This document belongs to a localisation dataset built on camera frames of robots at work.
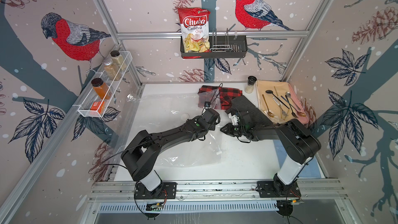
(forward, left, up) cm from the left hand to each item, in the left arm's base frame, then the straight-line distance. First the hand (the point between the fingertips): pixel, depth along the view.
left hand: (213, 117), depth 87 cm
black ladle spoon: (+29, -45, -11) cm, 55 cm away
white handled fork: (+19, -47, -11) cm, 52 cm away
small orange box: (-8, +51, +22) cm, 56 cm away
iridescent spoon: (+11, -59, -12) cm, 61 cm away
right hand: (-2, -6, -11) cm, 13 cm away
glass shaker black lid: (+30, -28, -8) cm, 42 cm away
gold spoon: (+9, -39, -11) cm, 41 cm away
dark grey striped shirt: (+16, -20, -10) cm, 27 cm away
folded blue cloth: (-25, -52, -11) cm, 59 cm away
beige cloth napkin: (+33, -53, -12) cm, 64 cm away
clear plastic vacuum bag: (+12, +38, -13) cm, 42 cm away
